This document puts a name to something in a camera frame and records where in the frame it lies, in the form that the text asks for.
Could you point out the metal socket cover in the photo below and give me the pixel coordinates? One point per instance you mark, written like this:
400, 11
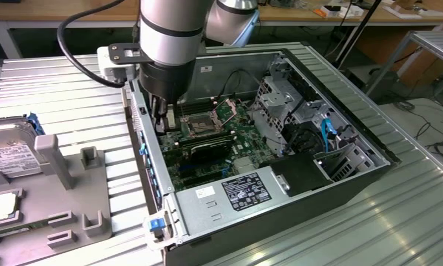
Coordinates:
226, 109

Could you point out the grey power supply unit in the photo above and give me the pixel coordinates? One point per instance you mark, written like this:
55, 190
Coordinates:
202, 213

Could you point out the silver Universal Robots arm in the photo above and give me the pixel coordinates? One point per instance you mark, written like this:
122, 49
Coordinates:
168, 33

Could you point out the open black PC case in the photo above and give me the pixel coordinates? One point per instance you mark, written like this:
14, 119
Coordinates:
316, 205

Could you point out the silver hard disk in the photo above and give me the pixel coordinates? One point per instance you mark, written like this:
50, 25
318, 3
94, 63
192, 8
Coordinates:
6, 158

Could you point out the grey plastic parts rack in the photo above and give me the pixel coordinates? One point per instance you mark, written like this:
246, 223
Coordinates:
58, 221

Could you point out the perforated metal disk bay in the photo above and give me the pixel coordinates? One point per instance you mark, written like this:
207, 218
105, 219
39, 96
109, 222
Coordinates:
276, 99

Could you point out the silver slotted disk bay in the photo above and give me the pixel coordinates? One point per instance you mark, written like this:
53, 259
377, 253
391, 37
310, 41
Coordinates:
348, 163

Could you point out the long black expansion slot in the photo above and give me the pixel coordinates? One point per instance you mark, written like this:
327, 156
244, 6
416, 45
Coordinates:
206, 182
202, 175

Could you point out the metal frame slat table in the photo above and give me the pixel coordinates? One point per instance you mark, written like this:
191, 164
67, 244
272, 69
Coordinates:
440, 45

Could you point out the blue disk bracket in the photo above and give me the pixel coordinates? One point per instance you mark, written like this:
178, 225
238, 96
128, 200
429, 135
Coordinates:
34, 124

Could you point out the Nvidia Quadro graphics card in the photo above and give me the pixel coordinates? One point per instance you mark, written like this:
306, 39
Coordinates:
210, 151

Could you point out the orange and white box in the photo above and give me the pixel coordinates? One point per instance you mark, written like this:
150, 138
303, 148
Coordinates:
322, 11

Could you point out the white paper tray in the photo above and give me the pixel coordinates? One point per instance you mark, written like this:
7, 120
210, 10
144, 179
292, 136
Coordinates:
401, 12

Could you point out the brown wooden board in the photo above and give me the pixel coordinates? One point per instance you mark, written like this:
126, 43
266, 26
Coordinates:
383, 47

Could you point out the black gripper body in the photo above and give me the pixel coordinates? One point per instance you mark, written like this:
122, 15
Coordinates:
166, 80

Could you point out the black and white box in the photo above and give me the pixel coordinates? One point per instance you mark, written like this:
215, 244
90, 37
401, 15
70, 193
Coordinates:
350, 11

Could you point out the black stand pole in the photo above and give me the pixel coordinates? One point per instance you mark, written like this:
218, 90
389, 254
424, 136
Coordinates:
357, 29

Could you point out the silver CPU chip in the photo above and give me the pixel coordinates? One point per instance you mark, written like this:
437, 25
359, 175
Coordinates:
0, 206

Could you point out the blue case latch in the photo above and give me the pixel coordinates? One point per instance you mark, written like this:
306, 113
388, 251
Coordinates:
156, 224

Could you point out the black plastic air shroud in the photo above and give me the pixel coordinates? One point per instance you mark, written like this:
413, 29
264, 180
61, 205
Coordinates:
298, 174

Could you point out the green motherboard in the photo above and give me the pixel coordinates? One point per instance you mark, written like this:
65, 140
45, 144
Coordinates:
243, 130

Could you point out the silver chipset heat sink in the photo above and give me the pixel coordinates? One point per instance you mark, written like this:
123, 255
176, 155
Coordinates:
244, 164

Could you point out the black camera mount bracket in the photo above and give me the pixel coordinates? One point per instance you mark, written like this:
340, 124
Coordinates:
119, 54

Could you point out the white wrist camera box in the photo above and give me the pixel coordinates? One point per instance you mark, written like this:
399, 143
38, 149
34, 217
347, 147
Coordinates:
106, 65

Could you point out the long wooden desk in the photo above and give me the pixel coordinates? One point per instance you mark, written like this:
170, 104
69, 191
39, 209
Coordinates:
39, 11

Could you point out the CPU socket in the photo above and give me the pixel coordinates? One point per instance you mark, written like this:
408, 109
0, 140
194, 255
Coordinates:
200, 126

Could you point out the green RAM stick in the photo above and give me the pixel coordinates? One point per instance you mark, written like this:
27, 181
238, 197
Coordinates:
18, 229

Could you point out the dark equipment box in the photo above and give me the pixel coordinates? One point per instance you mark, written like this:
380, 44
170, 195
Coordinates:
372, 83

